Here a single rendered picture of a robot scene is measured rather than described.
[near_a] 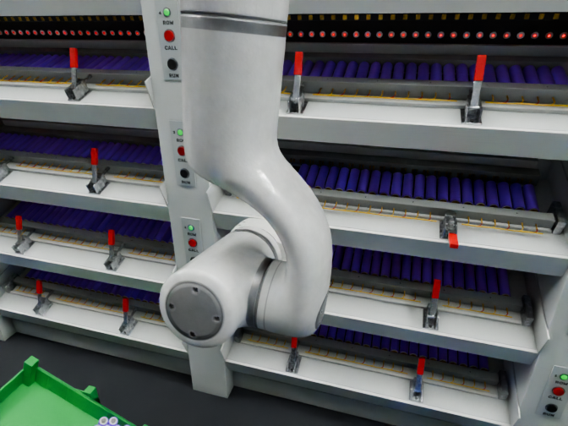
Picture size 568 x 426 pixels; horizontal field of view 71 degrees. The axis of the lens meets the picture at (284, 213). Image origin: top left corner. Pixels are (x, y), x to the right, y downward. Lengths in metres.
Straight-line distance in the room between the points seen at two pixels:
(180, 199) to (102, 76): 0.29
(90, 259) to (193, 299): 0.69
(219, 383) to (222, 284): 0.69
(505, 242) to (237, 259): 0.47
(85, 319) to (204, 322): 0.82
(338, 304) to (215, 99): 0.57
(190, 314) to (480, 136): 0.47
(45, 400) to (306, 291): 0.79
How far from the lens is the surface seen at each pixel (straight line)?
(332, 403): 1.05
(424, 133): 0.65
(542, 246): 0.76
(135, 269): 0.99
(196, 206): 0.79
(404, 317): 0.82
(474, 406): 0.98
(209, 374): 1.05
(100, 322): 1.17
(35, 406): 1.07
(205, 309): 0.39
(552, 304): 0.82
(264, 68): 0.35
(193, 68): 0.35
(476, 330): 0.84
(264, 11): 0.34
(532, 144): 0.68
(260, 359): 0.98
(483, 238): 0.73
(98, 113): 0.85
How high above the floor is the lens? 0.83
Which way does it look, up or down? 25 degrees down
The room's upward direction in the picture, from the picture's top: straight up
